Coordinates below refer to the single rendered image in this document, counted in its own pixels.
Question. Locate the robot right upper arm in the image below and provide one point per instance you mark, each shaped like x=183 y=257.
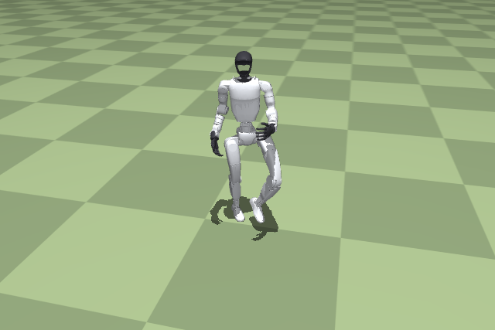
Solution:
x=222 y=96

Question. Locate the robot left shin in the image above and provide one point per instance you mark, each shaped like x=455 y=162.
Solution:
x=266 y=193

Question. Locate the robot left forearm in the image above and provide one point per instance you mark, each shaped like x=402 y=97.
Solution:
x=273 y=118

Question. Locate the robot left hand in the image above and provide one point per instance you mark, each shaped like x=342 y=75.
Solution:
x=268 y=130

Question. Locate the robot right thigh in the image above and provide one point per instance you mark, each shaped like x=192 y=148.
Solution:
x=233 y=158

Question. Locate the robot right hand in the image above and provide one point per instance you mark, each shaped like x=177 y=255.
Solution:
x=214 y=143

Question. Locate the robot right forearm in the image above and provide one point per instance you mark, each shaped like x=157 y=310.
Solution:
x=217 y=125

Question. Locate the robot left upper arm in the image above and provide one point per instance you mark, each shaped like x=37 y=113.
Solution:
x=266 y=87

